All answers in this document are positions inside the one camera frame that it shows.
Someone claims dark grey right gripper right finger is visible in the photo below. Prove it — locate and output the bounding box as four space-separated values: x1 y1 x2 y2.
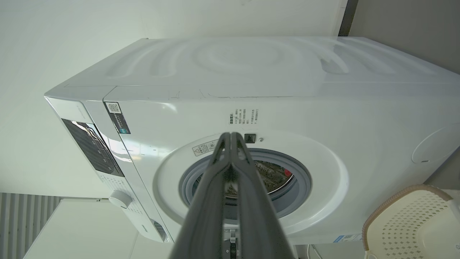
231 132 299 259

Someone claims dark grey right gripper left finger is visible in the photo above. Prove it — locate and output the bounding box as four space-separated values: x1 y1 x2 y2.
169 132 231 259

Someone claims stainless steel washing machine drum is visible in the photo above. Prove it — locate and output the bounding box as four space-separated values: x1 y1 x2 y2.
192 160 295 197

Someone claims white washing machine dial knob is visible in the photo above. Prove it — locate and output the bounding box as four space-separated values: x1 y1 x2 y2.
109 190 133 209

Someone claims black washing machine display panel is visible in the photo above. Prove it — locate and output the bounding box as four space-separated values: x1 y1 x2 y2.
62 118 125 177

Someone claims cream perforated laundry basket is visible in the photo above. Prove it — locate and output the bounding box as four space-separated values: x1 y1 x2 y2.
362 185 460 259

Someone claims grey rubber door seal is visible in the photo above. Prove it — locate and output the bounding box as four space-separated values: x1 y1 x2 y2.
179 148 312 221

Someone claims white front-load washing machine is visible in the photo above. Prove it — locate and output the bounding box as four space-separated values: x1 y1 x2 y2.
44 36 460 246

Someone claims grey slatted panel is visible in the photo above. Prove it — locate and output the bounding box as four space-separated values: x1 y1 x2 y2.
0 192 66 259

